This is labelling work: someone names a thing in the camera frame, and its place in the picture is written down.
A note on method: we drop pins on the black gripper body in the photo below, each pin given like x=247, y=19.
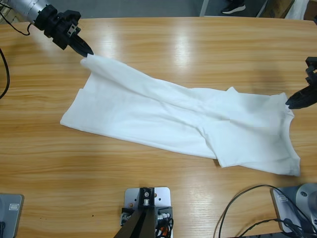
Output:
x=55, y=24
x=313, y=78

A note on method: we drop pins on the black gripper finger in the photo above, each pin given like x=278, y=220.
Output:
x=84, y=45
x=79, y=50
x=304, y=104
x=303, y=96

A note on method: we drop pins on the white t-shirt with black logo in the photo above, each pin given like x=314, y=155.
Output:
x=173, y=119

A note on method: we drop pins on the wooden pallet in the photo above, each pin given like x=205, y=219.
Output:
x=5, y=15

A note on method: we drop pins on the white bag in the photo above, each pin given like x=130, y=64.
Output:
x=297, y=10

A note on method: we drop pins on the brown cardboard box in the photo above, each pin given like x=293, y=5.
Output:
x=275, y=8

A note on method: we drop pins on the black sneaker with white sole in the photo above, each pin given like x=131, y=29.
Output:
x=232, y=8

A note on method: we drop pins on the white metal pole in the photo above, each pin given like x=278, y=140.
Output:
x=203, y=7

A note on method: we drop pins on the black clamp with silver knob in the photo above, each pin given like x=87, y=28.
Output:
x=126, y=218
x=163, y=215

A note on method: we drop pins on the black gripper side bracket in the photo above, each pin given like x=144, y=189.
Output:
x=71, y=15
x=311, y=61

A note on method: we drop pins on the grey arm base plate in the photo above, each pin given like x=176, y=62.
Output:
x=278, y=210
x=12, y=223

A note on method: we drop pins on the white mount block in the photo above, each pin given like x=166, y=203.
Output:
x=163, y=196

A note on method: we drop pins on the dark camera post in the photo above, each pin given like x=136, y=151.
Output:
x=141, y=228

